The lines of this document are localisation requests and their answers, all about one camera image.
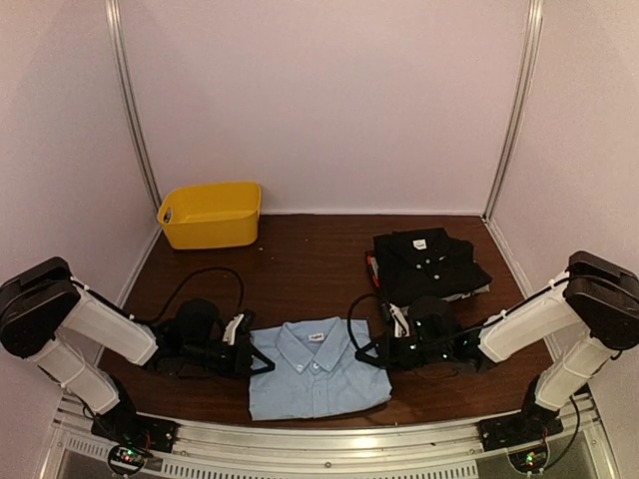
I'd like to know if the right aluminium frame post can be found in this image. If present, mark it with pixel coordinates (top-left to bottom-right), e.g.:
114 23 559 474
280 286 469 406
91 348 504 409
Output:
482 0 544 224

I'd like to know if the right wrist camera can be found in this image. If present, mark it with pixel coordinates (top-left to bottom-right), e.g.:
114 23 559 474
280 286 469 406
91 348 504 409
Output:
382 302 410 338

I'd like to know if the aluminium frame post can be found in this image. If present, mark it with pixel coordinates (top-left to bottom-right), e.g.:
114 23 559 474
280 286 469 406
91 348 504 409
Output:
482 0 544 224
104 0 162 211

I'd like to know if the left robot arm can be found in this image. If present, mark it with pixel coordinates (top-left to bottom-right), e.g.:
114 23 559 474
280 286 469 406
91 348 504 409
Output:
1 256 276 443

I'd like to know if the light blue long sleeve shirt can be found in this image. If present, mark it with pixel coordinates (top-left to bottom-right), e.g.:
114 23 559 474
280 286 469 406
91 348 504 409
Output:
249 316 392 421

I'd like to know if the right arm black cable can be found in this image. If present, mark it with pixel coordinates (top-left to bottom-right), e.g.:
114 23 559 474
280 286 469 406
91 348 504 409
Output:
346 293 390 358

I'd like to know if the left aluminium frame post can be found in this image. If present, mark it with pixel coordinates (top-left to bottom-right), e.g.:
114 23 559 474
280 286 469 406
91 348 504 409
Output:
104 0 162 211

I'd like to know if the grey shirt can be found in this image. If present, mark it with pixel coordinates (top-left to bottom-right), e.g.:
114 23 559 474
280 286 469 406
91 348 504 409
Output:
443 284 490 302

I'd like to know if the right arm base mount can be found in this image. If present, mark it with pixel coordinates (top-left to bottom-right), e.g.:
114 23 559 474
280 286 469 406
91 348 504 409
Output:
477 412 564 452

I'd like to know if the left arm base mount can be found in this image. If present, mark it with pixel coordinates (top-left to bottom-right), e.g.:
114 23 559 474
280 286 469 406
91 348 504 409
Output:
91 413 179 453

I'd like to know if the yellow plastic basket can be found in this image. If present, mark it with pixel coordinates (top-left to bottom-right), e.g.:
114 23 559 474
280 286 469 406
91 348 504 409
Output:
156 182 262 250

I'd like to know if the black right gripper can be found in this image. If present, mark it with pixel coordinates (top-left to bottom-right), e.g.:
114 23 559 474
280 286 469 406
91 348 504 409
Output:
356 331 449 371

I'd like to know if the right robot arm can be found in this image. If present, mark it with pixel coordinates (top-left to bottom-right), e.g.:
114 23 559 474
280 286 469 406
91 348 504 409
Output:
355 250 638 441

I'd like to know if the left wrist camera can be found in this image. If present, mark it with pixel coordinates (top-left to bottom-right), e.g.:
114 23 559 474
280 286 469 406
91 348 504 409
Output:
223 309 257 345

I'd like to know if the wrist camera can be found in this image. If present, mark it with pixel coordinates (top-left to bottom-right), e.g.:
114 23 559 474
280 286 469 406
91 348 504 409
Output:
223 309 257 345
382 302 410 338

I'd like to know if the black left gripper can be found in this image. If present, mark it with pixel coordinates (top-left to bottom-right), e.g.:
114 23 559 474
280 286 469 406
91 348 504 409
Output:
184 339 276 378

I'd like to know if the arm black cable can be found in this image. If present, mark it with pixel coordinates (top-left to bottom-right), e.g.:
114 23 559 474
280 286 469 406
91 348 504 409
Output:
346 293 390 358
134 268 246 325

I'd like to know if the aluminium front rail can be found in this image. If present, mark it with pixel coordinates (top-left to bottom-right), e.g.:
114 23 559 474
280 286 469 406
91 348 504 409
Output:
36 395 620 478

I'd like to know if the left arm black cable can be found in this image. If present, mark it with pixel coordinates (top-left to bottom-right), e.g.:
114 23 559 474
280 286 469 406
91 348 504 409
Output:
134 268 246 325

